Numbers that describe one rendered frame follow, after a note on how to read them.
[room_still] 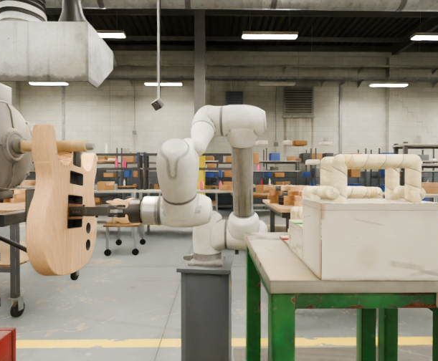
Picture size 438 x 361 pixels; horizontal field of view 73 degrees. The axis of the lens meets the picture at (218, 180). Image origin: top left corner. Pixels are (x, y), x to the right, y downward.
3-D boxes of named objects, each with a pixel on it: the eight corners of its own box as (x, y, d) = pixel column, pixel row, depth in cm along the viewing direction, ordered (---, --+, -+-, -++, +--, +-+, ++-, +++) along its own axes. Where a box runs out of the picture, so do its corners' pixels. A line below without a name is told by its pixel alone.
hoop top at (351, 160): (335, 167, 67) (335, 153, 67) (330, 168, 70) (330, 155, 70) (424, 167, 67) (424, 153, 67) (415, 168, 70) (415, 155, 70)
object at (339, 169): (335, 203, 67) (335, 160, 67) (330, 201, 70) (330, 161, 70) (349, 203, 67) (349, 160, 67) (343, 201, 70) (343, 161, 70)
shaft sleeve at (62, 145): (19, 140, 84) (26, 139, 87) (21, 152, 85) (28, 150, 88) (84, 141, 84) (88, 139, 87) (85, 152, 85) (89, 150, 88)
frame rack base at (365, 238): (321, 281, 65) (322, 203, 65) (301, 261, 81) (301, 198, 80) (444, 280, 66) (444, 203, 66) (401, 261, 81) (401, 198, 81)
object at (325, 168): (322, 200, 75) (322, 162, 75) (318, 198, 78) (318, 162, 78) (335, 200, 75) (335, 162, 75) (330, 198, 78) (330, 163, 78)
